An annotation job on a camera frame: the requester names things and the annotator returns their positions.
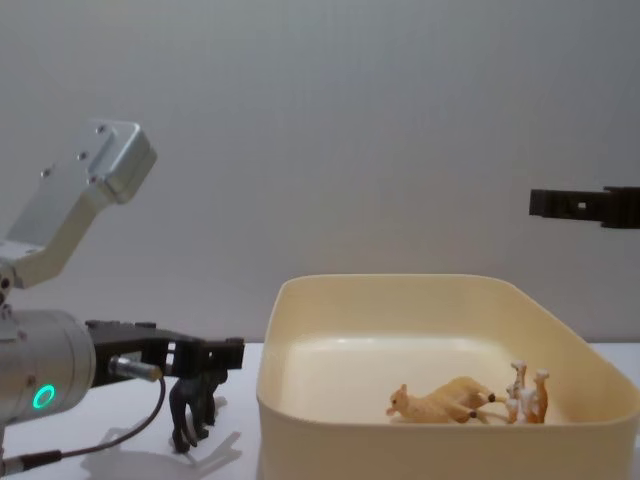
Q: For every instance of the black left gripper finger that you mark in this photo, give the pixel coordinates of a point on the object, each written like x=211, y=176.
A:
x=189, y=359
x=227, y=354

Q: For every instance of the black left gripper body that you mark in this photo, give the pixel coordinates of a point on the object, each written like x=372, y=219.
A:
x=125, y=342

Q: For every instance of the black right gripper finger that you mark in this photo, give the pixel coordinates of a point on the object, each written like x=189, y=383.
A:
x=565, y=204

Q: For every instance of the black toy animal figure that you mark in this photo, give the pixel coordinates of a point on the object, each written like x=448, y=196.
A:
x=192, y=405

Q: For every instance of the white table cloth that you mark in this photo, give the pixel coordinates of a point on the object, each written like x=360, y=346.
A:
x=125, y=460

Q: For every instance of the cream plastic tub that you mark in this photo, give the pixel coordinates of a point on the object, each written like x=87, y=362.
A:
x=350, y=440

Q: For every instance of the tan white-legged toy animal figure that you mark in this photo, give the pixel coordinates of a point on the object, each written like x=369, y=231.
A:
x=532, y=400

